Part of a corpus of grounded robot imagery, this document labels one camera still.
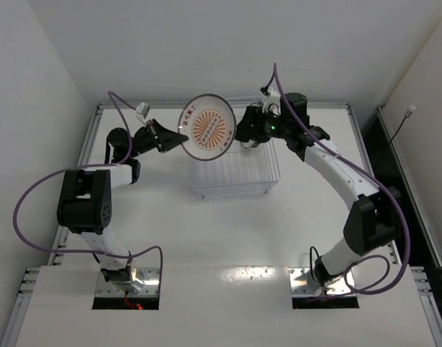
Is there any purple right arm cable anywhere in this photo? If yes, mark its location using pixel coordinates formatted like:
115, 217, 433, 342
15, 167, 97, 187
264, 62, 412, 301

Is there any metal base plate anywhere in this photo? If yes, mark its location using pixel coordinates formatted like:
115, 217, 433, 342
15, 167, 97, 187
288, 267, 355, 299
95, 267, 160, 299

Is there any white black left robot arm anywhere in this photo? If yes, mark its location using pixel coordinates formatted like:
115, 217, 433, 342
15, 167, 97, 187
57, 119, 189, 294

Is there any white wire dish rack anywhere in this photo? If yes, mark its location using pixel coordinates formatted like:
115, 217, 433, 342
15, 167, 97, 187
190, 141, 281, 200

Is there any orange sunburst pattern plate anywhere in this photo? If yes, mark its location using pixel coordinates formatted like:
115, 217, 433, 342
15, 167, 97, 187
178, 93, 237, 161

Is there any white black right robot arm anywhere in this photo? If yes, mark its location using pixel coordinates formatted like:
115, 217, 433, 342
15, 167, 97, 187
235, 93, 408, 286

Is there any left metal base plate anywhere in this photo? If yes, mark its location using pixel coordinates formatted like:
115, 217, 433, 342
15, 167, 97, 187
95, 267, 160, 299

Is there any black cable with white plug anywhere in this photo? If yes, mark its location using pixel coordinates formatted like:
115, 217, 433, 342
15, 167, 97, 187
389, 105, 416, 145

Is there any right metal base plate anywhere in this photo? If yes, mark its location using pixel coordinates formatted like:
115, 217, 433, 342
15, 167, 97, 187
288, 267, 355, 299

